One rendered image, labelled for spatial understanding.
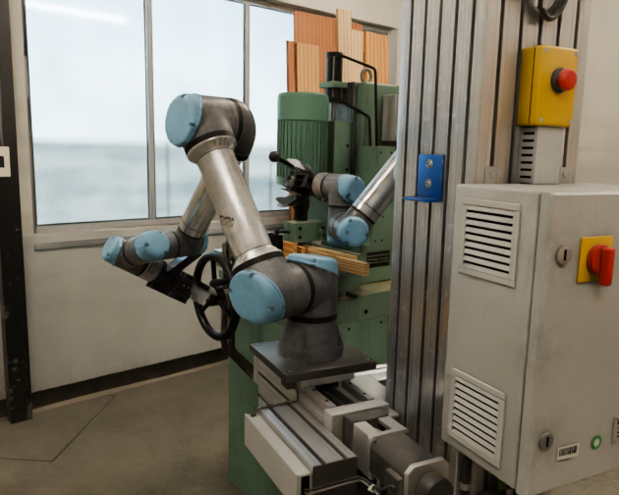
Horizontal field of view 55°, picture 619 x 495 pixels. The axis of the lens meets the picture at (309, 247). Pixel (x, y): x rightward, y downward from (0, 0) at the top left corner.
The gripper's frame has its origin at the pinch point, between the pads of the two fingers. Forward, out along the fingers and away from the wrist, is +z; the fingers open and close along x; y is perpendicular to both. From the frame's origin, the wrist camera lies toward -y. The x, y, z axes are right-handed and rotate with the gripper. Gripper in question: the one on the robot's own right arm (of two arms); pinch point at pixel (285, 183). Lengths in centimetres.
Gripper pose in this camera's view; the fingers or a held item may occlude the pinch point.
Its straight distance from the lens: 187.0
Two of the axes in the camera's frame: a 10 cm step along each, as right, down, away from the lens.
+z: -6.1, -1.5, 7.8
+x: -2.8, 9.6, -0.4
